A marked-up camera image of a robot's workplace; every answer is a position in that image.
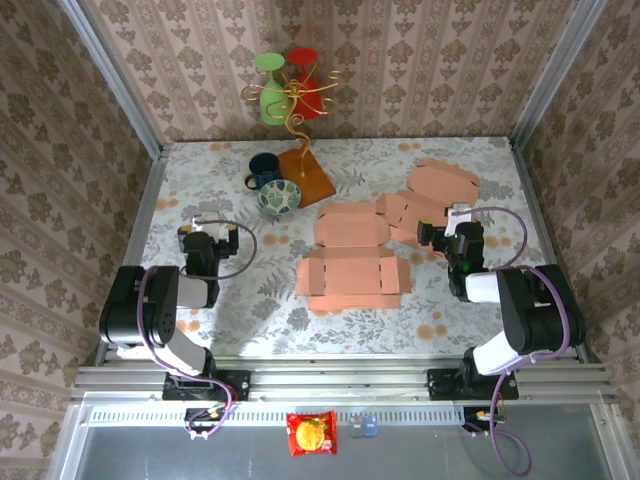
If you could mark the pink paper box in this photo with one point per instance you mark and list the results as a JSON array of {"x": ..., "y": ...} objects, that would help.
[
  {"x": 350, "y": 272},
  {"x": 440, "y": 182}
]

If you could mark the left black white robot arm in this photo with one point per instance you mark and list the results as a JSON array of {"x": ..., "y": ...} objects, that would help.
[{"x": 150, "y": 310}]

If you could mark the green leaf pattern bowl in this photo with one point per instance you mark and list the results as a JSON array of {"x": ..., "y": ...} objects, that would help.
[{"x": 279, "y": 197}]

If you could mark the dark blue mug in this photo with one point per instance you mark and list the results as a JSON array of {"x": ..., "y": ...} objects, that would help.
[{"x": 264, "y": 167}]

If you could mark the green wine glass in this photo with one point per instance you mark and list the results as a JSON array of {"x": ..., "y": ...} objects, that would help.
[{"x": 272, "y": 107}]

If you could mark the red wine glass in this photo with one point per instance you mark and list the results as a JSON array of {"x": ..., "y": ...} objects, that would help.
[{"x": 310, "y": 102}]

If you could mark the small blue card case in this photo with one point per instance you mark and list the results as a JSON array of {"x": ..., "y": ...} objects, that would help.
[{"x": 370, "y": 426}]

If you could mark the small grey card case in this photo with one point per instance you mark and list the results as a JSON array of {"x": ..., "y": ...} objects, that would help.
[{"x": 356, "y": 427}]

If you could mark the red snack packet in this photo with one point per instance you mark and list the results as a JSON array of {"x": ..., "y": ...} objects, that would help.
[{"x": 310, "y": 434}]

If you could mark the grey metal panel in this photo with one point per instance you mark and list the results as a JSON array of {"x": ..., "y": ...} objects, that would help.
[{"x": 425, "y": 460}]

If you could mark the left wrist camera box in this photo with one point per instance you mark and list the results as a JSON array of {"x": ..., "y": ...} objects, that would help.
[{"x": 212, "y": 227}]

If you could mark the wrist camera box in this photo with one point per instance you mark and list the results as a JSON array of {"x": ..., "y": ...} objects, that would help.
[
  {"x": 212, "y": 227},
  {"x": 457, "y": 217}
]

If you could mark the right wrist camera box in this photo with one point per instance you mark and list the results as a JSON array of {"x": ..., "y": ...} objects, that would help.
[{"x": 457, "y": 217}]

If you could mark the aluminium side rail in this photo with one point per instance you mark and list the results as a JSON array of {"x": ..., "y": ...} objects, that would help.
[
  {"x": 531, "y": 200},
  {"x": 145, "y": 200}
]

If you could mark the black connector bracket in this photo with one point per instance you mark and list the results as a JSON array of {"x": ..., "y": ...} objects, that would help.
[
  {"x": 475, "y": 419},
  {"x": 200, "y": 415}
]

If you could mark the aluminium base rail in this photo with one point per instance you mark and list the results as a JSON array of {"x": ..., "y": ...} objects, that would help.
[{"x": 340, "y": 380}]

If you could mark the aluminium frame post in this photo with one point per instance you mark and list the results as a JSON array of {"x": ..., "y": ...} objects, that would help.
[
  {"x": 112, "y": 75},
  {"x": 555, "y": 75}
]

